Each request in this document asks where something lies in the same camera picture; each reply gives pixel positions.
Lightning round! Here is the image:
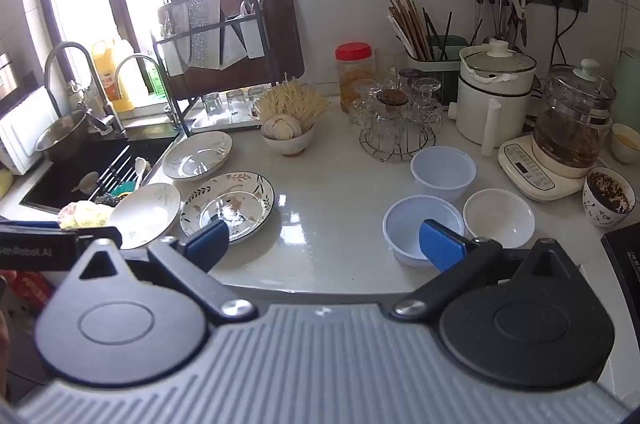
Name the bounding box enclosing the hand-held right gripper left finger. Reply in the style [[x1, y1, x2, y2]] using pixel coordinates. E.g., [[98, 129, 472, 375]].
[[65, 220, 258, 324]]

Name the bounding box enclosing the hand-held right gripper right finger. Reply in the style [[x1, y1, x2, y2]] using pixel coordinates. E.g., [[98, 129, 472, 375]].
[[391, 219, 583, 322]]

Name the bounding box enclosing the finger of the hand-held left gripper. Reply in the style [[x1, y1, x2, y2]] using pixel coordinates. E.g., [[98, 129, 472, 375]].
[[75, 226, 124, 251]]

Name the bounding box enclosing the blue plastic bowl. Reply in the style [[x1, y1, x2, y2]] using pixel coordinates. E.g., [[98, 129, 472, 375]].
[[411, 146, 477, 203], [383, 195, 466, 267]]

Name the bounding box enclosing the yellow dish cloth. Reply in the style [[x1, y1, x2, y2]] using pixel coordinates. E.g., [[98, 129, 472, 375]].
[[57, 200, 113, 231]]

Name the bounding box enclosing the leaf patterned plate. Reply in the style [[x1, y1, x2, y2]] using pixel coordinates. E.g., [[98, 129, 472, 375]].
[[180, 171, 276, 245]]

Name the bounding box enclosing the white shallow plate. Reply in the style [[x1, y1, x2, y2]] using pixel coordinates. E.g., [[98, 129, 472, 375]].
[[107, 183, 182, 251]]

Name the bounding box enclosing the bundle of black chopsticks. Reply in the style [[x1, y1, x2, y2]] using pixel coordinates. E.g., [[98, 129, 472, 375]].
[[95, 146, 138, 199]]

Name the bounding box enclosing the white ceramic bowl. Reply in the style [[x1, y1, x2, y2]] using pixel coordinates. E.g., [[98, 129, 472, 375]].
[[463, 189, 536, 249]]

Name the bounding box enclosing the black sink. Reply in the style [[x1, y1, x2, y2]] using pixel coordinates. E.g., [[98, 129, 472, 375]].
[[20, 124, 181, 211]]

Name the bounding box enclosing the white spoon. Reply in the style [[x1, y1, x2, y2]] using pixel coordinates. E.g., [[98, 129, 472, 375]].
[[132, 157, 148, 192]]

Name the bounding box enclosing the white deep plate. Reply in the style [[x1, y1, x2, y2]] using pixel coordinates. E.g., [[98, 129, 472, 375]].
[[162, 131, 234, 181]]

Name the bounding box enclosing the steel bowl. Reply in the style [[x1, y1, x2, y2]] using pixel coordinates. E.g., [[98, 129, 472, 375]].
[[34, 111, 91, 162]]

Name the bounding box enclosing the white ribbed drainer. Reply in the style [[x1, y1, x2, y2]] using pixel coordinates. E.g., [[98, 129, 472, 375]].
[[0, 86, 61, 175]]

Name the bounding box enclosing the white drain tray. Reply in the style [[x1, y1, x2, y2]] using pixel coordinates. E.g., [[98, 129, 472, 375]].
[[191, 91, 266, 133]]

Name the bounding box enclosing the beige ceramic bowl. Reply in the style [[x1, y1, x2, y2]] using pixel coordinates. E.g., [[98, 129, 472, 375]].
[[261, 124, 315, 156]]

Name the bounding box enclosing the garlic bulb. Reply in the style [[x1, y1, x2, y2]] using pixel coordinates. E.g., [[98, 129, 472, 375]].
[[263, 114, 302, 139]]

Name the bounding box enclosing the brown base drinking glass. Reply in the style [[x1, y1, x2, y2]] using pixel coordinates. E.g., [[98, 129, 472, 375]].
[[372, 88, 413, 139]]

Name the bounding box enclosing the clear drinking glass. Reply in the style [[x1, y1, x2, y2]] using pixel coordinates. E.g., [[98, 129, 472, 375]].
[[411, 78, 445, 129], [347, 81, 380, 132]]

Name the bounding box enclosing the bundle of dried noodles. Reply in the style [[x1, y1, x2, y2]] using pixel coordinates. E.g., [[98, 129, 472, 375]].
[[255, 76, 331, 125]]

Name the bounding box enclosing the yellow detergent bottle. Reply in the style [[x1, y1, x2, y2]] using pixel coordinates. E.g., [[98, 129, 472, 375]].
[[91, 38, 136, 113]]

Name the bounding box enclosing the white electric cooker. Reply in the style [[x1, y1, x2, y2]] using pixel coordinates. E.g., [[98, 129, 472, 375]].
[[447, 40, 538, 157]]

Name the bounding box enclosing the green bottle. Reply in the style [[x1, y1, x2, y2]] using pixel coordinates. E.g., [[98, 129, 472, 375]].
[[145, 58, 168, 97]]

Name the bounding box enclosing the purple base drinking glass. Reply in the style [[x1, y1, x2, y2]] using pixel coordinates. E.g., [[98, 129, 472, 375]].
[[397, 68, 426, 93]]

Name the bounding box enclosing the patterned cup with residue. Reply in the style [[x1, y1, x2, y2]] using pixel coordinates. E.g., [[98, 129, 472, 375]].
[[582, 167, 636, 229]]

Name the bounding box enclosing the chrome gooseneck faucet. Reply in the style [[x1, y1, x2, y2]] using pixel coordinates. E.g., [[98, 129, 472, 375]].
[[115, 54, 192, 139]]

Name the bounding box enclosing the chrome spring faucet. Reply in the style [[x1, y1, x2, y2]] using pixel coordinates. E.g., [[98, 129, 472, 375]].
[[44, 42, 126, 137]]

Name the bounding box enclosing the black induction cooker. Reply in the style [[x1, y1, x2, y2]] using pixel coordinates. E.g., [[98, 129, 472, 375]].
[[600, 229, 640, 355]]

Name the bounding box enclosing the glass health kettle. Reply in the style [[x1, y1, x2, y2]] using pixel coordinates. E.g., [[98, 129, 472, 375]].
[[532, 58, 617, 179]]

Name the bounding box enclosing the red lid jar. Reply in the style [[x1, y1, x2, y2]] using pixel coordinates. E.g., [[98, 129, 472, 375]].
[[335, 42, 376, 112]]

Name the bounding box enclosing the green chopstick holder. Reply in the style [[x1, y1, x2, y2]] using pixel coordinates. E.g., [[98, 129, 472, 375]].
[[405, 34, 468, 89]]

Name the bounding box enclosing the dish drying rack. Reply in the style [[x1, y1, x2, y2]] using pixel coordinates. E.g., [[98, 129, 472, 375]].
[[151, 0, 266, 77]]

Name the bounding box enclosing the yellow bowl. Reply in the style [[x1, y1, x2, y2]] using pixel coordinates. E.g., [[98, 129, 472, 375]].
[[611, 124, 640, 165]]

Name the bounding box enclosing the bundle of wooden chopsticks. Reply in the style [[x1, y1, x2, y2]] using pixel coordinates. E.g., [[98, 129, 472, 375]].
[[386, 0, 435, 60]]

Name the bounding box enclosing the brown cutting board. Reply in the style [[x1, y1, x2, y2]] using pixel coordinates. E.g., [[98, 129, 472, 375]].
[[207, 0, 306, 79]]

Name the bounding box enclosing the pale green container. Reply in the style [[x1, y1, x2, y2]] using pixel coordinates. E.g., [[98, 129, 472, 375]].
[[615, 48, 640, 127]]

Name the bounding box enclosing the wire glass rack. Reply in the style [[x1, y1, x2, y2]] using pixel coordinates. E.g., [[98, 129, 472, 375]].
[[359, 119, 436, 163]]

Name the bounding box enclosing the black power cord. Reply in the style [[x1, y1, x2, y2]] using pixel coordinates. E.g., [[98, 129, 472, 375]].
[[550, 1, 576, 69]]

